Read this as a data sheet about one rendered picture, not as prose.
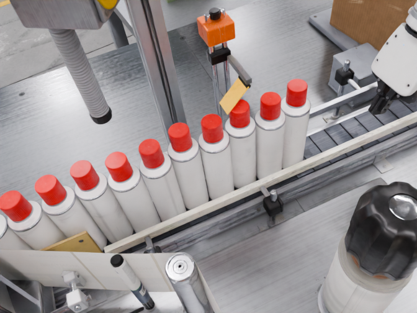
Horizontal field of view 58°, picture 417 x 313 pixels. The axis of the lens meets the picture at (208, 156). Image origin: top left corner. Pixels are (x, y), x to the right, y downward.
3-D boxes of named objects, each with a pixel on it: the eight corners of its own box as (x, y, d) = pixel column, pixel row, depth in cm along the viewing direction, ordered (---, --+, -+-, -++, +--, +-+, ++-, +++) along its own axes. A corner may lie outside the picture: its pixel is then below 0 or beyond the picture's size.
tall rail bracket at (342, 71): (344, 135, 86) (359, 79, 73) (326, 115, 90) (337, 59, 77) (356, 130, 86) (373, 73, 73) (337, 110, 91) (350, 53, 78)
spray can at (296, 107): (285, 176, 75) (292, 100, 59) (271, 158, 78) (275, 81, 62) (307, 165, 76) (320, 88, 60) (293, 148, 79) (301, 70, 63)
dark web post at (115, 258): (146, 312, 61) (110, 268, 47) (143, 302, 62) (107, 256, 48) (156, 307, 62) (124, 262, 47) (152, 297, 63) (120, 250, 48)
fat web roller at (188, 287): (191, 331, 59) (168, 291, 44) (180, 304, 62) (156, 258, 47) (218, 318, 60) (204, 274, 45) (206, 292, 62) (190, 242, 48)
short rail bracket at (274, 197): (269, 233, 73) (270, 201, 64) (261, 221, 75) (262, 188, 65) (283, 226, 74) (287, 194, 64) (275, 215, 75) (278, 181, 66)
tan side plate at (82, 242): (49, 281, 65) (23, 260, 58) (48, 277, 65) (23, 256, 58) (105, 256, 66) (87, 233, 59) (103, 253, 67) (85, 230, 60)
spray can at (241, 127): (232, 192, 74) (224, 120, 58) (228, 171, 77) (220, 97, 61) (258, 188, 74) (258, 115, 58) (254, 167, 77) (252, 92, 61)
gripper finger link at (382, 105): (388, 85, 71) (370, 113, 76) (399, 95, 69) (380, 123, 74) (399, 84, 73) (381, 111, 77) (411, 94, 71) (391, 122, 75)
